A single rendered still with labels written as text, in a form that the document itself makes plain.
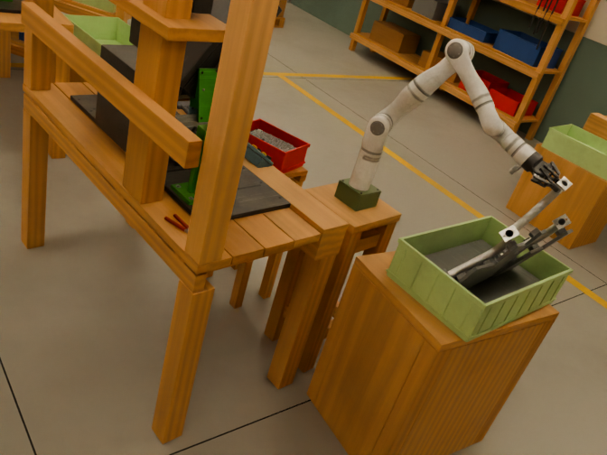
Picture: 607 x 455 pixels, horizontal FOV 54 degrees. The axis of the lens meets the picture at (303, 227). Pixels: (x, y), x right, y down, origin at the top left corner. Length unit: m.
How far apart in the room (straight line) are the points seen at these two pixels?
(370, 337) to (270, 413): 0.62
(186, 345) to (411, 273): 0.85
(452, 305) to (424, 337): 0.15
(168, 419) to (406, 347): 0.94
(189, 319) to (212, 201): 0.47
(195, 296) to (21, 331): 1.14
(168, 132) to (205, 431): 1.30
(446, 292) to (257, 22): 1.13
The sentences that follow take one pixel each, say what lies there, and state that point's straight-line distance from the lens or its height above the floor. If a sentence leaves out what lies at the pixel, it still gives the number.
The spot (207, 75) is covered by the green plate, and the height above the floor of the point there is 1.25.
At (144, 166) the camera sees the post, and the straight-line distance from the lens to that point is 2.13.
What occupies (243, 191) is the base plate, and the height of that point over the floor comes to 0.90.
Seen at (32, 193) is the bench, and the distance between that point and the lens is 3.27.
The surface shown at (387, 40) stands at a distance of 8.69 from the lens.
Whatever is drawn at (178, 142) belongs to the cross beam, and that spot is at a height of 1.25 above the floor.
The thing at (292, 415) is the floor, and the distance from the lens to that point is 2.76.
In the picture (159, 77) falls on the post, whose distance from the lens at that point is 2.00.
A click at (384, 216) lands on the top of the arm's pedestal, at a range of 2.62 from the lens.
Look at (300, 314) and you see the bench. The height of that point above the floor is 0.45.
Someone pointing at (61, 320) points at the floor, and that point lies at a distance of 3.01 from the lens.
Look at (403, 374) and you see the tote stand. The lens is 2.29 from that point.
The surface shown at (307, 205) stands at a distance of 2.39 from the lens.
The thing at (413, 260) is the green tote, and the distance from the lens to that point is 2.23.
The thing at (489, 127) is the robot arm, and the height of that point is 1.40.
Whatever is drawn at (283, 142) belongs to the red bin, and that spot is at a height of 0.87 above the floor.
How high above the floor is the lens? 2.01
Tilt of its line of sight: 30 degrees down
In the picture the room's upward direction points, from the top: 17 degrees clockwise
